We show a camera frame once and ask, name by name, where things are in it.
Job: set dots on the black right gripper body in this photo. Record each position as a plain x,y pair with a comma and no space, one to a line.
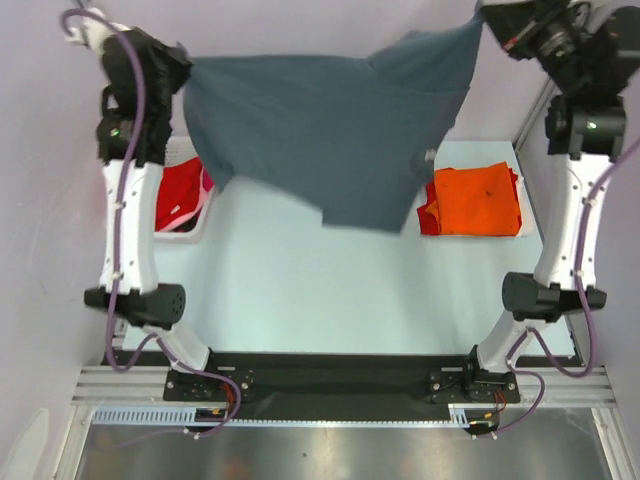
505,23

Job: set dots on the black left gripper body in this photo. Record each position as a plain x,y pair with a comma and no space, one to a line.
174,73

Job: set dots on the grey blue t shirt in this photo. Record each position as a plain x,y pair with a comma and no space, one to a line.
354,137

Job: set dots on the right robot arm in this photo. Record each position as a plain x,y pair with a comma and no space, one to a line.
585,126

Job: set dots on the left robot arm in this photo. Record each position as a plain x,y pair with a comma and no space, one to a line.
133,158

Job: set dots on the white plastic basket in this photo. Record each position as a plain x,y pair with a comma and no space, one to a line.
185,193

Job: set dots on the pink shirt in basket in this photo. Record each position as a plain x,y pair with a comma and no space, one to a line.
205,187

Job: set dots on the red shirt in basket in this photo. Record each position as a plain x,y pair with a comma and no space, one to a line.
177,195

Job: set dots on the white folded t shirt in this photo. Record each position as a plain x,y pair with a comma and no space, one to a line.
526,215

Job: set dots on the right aluminium corner post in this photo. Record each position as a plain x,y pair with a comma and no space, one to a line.
531,117

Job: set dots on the aluminium frame rail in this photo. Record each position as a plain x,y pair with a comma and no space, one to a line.
100,385

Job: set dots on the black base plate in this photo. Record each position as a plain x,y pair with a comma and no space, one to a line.
355,383

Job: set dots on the white cable duct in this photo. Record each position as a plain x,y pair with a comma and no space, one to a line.
435,416

